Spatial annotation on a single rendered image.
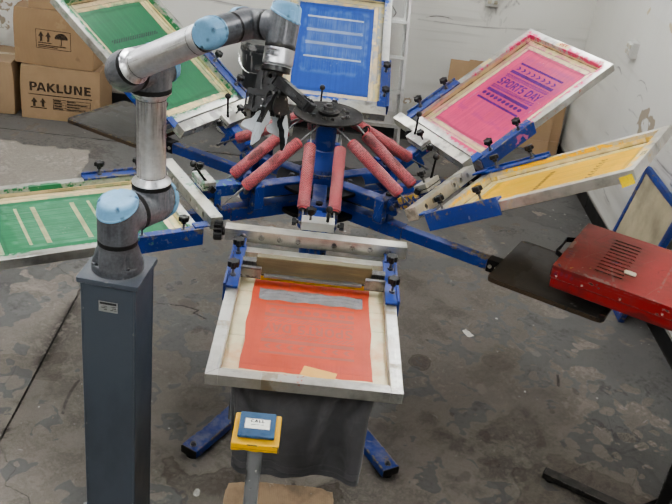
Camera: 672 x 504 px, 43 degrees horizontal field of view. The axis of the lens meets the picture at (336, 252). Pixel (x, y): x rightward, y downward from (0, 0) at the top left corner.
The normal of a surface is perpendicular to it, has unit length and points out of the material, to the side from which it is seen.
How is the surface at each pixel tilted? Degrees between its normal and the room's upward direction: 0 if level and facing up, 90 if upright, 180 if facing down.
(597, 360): 0
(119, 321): 90
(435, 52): 90
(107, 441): 90
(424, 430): 0
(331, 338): 0
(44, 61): 91
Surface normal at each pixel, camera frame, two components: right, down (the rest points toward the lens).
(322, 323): 0.11, -0.87
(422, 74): -0.02, 0.48
